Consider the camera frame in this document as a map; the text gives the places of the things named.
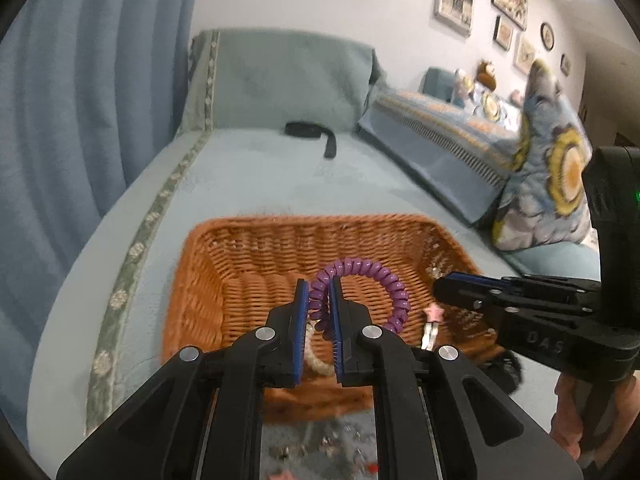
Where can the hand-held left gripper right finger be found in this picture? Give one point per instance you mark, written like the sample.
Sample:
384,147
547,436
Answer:
336,332

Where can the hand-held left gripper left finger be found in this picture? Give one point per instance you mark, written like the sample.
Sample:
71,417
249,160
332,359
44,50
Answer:
300,332

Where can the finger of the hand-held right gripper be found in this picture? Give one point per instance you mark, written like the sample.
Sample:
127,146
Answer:
550,282
465,292

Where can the brown wicker basket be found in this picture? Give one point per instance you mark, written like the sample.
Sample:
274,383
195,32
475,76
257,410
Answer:
250,285

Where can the person's right hand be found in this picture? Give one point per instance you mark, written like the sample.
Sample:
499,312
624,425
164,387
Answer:
566,415

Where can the pink star hair clip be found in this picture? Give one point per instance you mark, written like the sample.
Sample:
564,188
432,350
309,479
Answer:
434,316

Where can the floral patterned pillow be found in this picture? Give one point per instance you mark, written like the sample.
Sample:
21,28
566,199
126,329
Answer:
545,170

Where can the blue patterned long cushion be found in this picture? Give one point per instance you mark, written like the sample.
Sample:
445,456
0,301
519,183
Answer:
450,140

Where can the teal sofa with trim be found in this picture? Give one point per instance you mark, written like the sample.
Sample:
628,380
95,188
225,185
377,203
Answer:
270,175

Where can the round yellow cushion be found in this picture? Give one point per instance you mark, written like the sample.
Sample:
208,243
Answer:
491,106

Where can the pale stuffed toy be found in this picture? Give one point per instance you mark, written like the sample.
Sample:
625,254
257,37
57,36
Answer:
464,87

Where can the brown stuffed toy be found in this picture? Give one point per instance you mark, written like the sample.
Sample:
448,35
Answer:
486,74

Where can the small light framed picture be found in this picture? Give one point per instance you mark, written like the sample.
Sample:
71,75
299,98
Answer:
525,54

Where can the small dark framed picture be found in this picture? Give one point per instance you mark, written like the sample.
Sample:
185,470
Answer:
503,33

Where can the white framed picture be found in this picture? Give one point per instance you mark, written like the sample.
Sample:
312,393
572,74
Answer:
454,6

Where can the blue curtain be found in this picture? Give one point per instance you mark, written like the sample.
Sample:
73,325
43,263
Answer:
85,110

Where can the small oval wall plaque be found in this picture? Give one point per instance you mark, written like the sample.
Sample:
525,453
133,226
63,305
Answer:
565,64

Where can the round wall plaque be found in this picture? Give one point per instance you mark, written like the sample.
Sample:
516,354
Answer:
547,36

